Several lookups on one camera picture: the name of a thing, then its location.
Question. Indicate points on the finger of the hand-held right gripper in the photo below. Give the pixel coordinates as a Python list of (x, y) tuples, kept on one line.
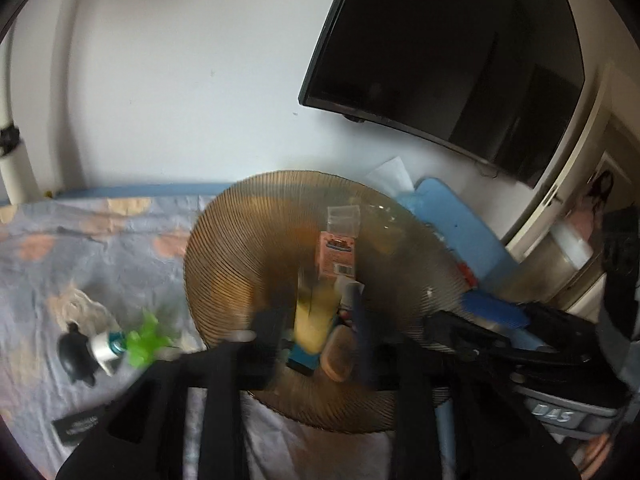
[(495, 307), (460, 332)]

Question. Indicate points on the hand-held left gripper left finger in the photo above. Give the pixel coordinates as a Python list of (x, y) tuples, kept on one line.
[(267, 342)]

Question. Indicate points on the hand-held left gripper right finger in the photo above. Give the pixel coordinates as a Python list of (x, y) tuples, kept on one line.
[(362, 340)]

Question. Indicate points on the blue rectangular case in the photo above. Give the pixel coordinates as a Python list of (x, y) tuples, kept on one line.
[(302, 359)]

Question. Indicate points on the white plug charger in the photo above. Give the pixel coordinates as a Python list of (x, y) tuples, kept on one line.
[(347, 290)]

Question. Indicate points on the yellow plastic tool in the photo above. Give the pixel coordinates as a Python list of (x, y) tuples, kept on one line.
[(315, 315)]

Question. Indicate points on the amber ribbed glass bowl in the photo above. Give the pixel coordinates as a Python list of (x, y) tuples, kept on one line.
[(235, 260)]

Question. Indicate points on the orange packet with clear top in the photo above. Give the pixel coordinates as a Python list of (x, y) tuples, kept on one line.
[(336, 255)]

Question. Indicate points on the clear plastic box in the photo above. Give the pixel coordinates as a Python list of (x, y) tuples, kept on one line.
[(344, 220)]

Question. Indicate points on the small red packet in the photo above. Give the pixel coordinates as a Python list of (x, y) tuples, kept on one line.
[(467, 274)]

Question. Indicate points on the light blue mat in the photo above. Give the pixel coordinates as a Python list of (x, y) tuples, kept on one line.
[(460, 225)]

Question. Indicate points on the green crystal toy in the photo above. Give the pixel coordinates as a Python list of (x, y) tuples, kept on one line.
[(145, 340)]

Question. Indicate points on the white paper sheet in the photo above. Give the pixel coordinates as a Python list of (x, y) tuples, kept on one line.
[(392, 175)]

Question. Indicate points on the black round toy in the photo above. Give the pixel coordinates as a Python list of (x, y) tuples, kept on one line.
[(75, 355)]

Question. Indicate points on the black rectangular tag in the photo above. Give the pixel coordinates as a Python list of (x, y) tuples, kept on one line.
[(77, 426)]

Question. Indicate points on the printed blue tablecloth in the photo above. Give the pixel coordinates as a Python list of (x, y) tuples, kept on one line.
[(75, 250)]

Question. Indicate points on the black flat screen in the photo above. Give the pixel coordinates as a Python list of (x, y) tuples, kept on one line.
[(450, 50)]

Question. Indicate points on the white door frame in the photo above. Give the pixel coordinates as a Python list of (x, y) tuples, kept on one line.
[(595, 125)]

